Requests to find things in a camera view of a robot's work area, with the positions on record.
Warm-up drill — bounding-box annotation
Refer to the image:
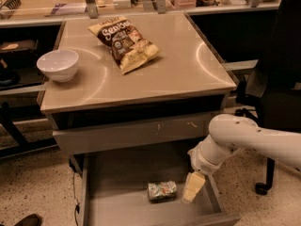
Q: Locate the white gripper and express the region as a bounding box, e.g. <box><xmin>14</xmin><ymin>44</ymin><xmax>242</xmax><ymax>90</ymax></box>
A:
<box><xmin>182</xmin><ymin>143</ymin><xmax>220</xmax><ymax>203</ymax></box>

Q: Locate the crushed 7up soda can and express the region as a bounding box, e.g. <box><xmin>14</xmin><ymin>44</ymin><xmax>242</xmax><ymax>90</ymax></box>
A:
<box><xmin>147</xmin><ymin>181</ymin><xmax>177</xmax><ymax>201</ymax></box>

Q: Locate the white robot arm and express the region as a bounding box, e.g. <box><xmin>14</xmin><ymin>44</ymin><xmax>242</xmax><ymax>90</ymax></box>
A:
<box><xmin>182</xmin><ymin>114</ymin><xmax>301</xmax><ymax>203</ymax></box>

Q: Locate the closed grey top drawer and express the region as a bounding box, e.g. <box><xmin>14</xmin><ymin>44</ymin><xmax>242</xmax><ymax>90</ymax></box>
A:
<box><xmin>54</xmin><ymin>111</ymin><xmax>217</xmax><ymax>154</ymax></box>

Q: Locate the open grey middle drawer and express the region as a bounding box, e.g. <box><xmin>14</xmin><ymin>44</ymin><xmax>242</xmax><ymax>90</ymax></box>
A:
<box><xmin>79</xmin><ymin>141</ymin><xmax>240</xmax><ymax>226</ymax></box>

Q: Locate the grey drawer cabinet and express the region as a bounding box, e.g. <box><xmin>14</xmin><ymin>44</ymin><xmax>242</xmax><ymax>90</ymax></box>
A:
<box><xmin>37</xmin><ymin>11</ymin><xmax>242</xmax><ymax>226</ymax></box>

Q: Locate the brown chips bag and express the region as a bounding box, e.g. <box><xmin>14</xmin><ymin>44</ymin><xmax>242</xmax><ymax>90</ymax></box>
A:
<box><xmin>87</xmin><ymin>16</ymin><xmax>159</xmax><ymax>74</ymax></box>

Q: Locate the dark shoe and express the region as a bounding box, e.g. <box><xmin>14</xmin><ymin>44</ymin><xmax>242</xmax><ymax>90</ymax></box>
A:
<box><xmin>14</xmin><ymin>214</ymin><xmax>41</xmax><ymax>226</ymax></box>

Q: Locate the white ceramic bowl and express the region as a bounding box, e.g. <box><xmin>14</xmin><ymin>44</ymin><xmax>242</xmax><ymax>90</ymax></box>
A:
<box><xmin>37</xmin><ymin>49</ymin><xmax>79</xmax><ymax>82</ymax></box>

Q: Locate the black floor cable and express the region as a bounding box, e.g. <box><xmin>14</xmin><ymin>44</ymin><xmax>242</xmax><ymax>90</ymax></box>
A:
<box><xmin>69</xmin><ymin>163</ymin><xmax>81</xmax><ymax>226</ymax></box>

